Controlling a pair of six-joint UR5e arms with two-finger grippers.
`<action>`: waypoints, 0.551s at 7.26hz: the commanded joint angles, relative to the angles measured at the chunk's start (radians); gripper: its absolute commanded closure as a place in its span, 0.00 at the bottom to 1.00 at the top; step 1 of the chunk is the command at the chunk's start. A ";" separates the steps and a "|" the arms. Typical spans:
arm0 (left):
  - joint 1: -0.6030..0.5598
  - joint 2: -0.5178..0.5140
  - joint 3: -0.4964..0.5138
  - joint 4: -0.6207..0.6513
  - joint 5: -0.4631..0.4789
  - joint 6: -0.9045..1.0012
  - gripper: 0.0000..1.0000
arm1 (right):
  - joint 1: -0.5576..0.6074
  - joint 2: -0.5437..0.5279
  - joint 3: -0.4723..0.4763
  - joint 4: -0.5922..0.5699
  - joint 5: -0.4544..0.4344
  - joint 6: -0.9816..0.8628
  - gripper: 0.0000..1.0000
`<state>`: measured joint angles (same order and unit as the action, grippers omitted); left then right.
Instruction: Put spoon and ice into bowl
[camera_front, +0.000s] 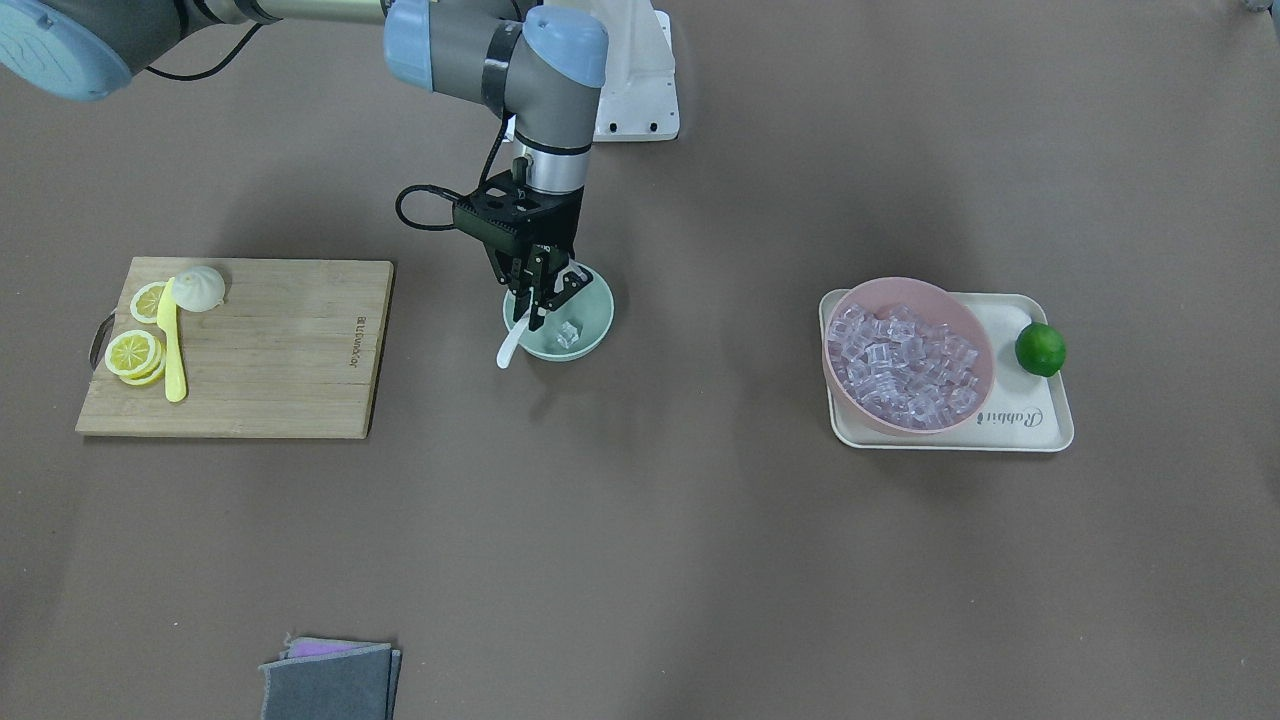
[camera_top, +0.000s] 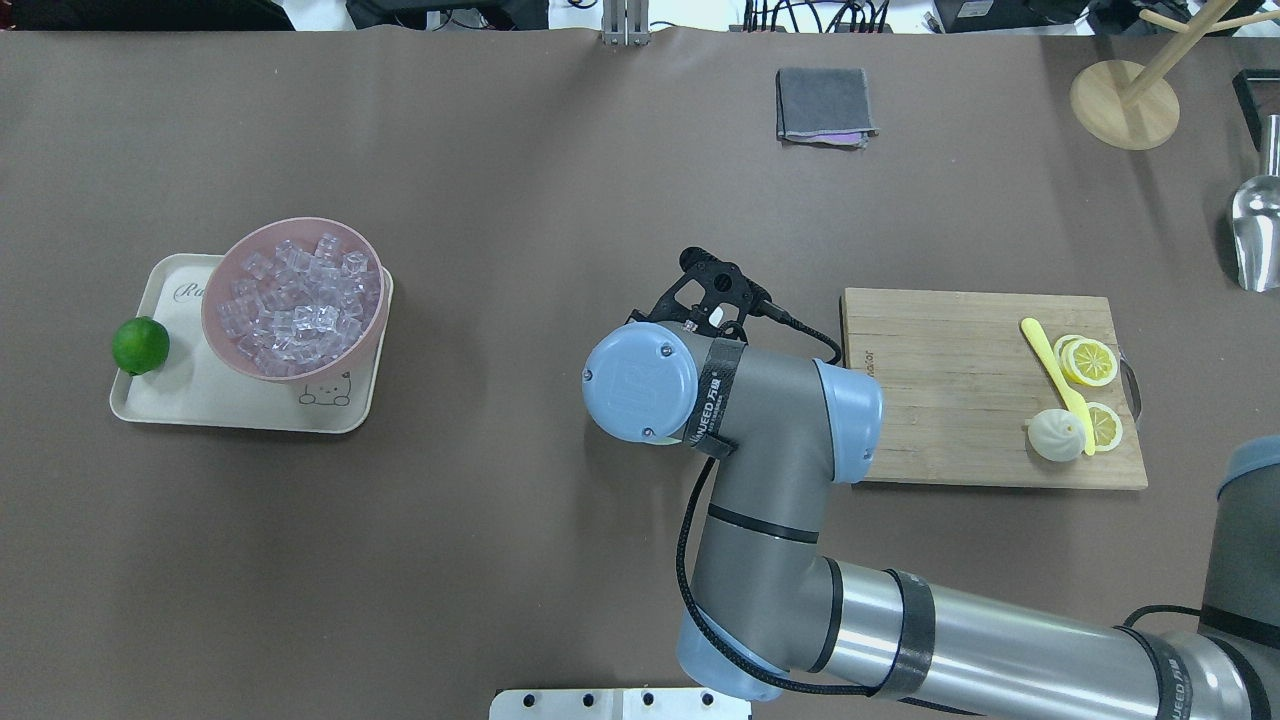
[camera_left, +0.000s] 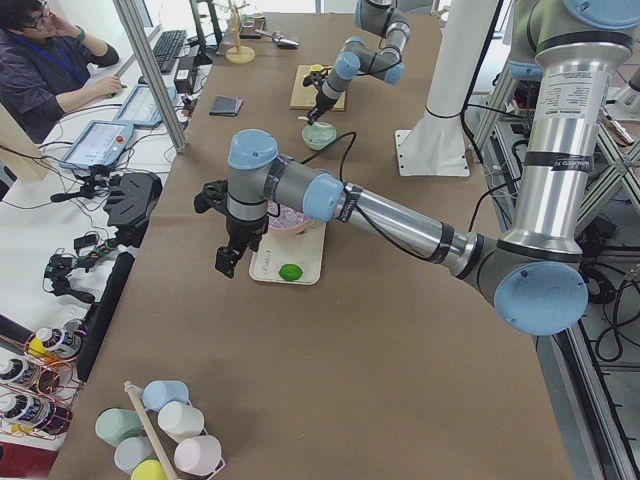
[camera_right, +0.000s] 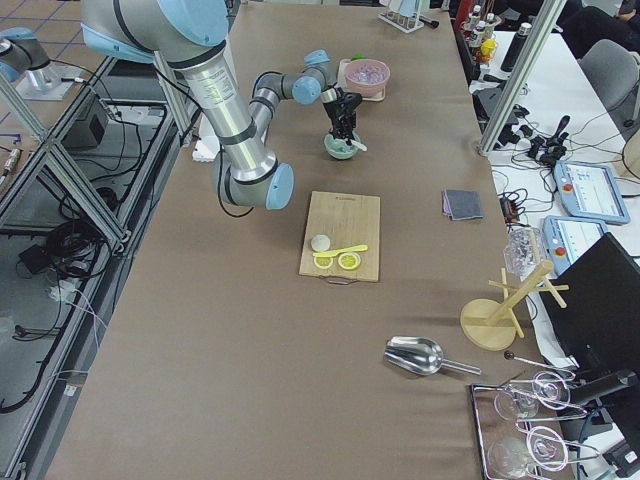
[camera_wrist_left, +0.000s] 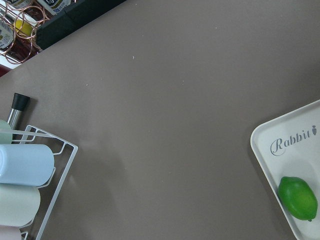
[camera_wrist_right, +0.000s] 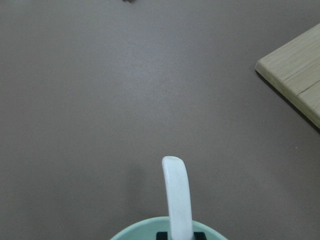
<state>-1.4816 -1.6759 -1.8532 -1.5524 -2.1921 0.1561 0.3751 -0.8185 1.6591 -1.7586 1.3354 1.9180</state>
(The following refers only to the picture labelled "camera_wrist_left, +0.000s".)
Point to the white rectangular tray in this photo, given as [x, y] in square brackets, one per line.
[289, 146]

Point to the light blue cup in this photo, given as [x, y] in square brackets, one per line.
[26, 164]

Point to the black box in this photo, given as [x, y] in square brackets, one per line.
[72, 18]

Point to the black capped metal cylinder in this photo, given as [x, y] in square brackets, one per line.
[18, 106]

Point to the pale green cup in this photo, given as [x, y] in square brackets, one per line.
[5, 138]

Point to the green lime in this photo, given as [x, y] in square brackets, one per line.
[298, 198]

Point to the pale mint cup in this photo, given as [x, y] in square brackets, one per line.
[19, 204]

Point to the pale pink cup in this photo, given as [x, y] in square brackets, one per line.
[10, 233]

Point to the white wire cup rack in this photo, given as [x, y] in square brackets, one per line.
[64, 153]

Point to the copper wire basket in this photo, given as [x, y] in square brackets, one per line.
[21, 19]

